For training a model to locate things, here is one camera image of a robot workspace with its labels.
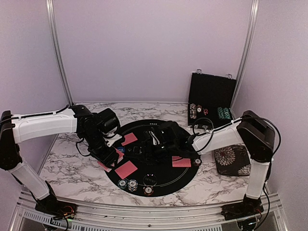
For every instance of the aluminium front rail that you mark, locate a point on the aluminium front rail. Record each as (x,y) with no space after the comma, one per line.
(103,217)

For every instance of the clear round dealer button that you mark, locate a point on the clear round dealer button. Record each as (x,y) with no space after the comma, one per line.
(150,180)

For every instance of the aluminium frame post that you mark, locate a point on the aluminium frame post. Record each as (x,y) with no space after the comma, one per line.
(57,51)
(247,46)

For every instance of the black poker chip case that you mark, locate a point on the black poker chip case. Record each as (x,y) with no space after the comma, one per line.
(210,92)

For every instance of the blue small blind button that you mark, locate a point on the blue small blind button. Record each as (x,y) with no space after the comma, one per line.
(121,149)

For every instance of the right aluminium frame post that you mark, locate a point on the right aluminium frame post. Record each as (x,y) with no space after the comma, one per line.
(247,46)

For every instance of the green chip stack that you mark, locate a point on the green chip stack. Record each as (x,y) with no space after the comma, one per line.
(122,184)

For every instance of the red playing card deck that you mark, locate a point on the red playing card deck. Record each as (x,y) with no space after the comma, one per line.
(113,162)

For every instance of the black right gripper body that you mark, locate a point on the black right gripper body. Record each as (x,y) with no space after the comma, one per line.
(156,155)

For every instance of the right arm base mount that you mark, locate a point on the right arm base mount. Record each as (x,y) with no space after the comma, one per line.
(247,207)

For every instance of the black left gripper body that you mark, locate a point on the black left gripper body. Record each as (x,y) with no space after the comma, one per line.
(96,148)

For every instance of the green chips in case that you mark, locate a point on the green chips in case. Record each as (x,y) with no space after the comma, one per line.
(224,113)

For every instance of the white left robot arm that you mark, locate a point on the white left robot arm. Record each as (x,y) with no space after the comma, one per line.
(98,130)

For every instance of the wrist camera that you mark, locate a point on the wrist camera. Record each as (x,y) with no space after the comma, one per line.
(170,134)
(107,121)

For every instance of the left aluminium frame post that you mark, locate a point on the left aluminium frame post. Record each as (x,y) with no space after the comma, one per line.
(57,51)

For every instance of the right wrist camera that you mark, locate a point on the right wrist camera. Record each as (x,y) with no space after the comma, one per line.
(170,134)

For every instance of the dealt red card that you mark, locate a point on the dealt red card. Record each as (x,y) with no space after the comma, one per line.
(181,161)
(126,169)
(129,138)

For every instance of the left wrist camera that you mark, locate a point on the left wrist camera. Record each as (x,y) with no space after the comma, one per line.
(107,121)

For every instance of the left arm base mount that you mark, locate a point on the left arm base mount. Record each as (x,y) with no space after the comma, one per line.
(51,205)

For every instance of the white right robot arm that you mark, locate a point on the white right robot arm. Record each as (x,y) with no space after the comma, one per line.
(259,135)

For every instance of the round black poker mat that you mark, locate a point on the round black poker mat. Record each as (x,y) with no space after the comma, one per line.
(169,179)

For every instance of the black floral rectangular tray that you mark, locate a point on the black floral rectangular tray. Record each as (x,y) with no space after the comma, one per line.
(232,161)

